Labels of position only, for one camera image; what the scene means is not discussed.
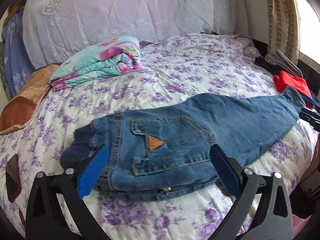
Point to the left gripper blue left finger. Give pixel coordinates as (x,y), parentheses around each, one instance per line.
(90,170)

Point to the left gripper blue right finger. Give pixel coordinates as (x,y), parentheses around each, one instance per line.
(228,170)

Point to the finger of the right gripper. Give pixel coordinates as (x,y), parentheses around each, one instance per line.
(309,116)

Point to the blue denim jeans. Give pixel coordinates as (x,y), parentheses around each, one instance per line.
(162,153)

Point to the red blue folded garment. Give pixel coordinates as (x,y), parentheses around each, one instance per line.
(284,79)

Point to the grey folded garment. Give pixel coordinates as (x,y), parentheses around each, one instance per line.
(278,58)

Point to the pink clothed torso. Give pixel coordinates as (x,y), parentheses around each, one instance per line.
(298,224)

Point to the brown patchwork pillow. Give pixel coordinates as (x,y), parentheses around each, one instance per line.
(19,111)

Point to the beige striped curtain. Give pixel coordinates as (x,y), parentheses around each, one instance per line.
(284,24)

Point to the folded turquoise pink blanket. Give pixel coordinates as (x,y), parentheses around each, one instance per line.
(115,57)

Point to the purple floral bed sheet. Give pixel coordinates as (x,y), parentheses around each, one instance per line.
(172,71)

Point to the blue floral pillow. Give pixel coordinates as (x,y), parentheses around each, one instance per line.
(17,65)

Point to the white lace headboard cover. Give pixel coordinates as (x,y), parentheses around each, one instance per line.
(54,30)

